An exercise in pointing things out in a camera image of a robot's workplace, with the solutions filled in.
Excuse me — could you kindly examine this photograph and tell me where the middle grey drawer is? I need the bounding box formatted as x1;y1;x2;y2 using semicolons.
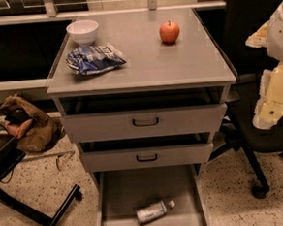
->
80;144;213;172

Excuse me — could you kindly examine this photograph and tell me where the black top drawer handle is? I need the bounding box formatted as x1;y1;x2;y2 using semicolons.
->
132;116;160;128

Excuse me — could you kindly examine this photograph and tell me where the bottom grey drawer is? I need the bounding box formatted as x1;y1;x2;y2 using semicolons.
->
96;165;208;226

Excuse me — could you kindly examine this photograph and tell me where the grey shelf rail left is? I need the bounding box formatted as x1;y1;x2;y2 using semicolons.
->
0;79;50;104

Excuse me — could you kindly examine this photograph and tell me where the black stand with base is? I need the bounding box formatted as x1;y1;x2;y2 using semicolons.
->
0;134;82;226

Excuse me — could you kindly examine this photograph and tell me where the red apple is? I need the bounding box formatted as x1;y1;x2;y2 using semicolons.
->
159;20;180;44

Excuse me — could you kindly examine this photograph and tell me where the black middle drawer handle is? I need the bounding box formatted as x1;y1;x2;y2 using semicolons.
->
136;154;158;163

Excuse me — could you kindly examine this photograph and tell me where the white bowl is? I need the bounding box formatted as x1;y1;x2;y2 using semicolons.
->
67;19;99;46

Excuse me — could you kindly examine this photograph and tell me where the brown bag on floor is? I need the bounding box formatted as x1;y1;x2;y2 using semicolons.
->
0;94;61;153

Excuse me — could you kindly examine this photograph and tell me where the black drawer handle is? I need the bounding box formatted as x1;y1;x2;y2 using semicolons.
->
136;154;158;163
132;116;160;128

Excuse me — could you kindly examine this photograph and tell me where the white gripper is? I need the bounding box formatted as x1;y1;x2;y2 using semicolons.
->
245;0;283;130

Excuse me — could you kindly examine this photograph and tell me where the grey drawer cabinet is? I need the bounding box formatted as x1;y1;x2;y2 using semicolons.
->
41;4;248;226

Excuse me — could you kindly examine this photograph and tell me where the grey drawer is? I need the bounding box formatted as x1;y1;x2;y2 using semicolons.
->
61;104;227;143
96;165;208;226
80;144;213;172

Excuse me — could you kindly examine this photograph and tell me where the black office chair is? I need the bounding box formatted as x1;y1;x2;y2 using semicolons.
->
197;0;283;199

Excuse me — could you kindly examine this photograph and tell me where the top grey drawer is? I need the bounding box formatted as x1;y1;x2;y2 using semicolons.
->
61;104;227;143

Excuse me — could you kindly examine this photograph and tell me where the blue chip bag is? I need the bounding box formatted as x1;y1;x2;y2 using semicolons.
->
66;44;126;76

